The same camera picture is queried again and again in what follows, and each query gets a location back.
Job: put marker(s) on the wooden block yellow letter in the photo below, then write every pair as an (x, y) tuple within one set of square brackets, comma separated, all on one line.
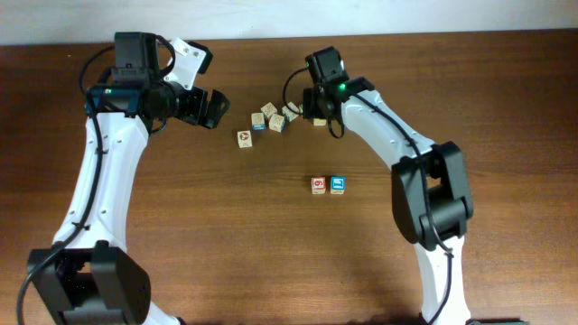
[(319, 122)]

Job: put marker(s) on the wooden block blue side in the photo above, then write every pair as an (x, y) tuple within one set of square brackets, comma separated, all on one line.
[(258, 121)]

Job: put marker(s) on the wooden block blue edge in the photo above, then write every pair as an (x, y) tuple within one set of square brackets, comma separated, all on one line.
[(276, 123)]

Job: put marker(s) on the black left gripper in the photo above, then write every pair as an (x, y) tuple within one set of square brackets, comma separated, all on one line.
[(194, 112)]

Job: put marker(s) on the wooden block blue L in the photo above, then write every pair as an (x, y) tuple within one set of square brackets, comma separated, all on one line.
[(338, 185)]

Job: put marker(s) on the wooden block red 6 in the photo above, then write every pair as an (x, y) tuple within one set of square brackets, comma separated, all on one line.
[(318, 185)]

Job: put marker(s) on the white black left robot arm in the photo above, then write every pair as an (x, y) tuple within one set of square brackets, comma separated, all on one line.
[(86, 276)]

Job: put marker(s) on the wooden block teal pattern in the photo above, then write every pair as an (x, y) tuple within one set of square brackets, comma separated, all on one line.
[(291, 111)]

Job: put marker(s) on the wooden block top pattern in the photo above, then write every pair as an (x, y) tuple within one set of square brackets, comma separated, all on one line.
[(268, 110)]

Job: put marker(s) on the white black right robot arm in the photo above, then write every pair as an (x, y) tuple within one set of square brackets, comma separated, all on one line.
[(431, 195)]

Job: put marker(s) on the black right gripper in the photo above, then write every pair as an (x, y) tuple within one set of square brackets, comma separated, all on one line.
[(309, 109)]

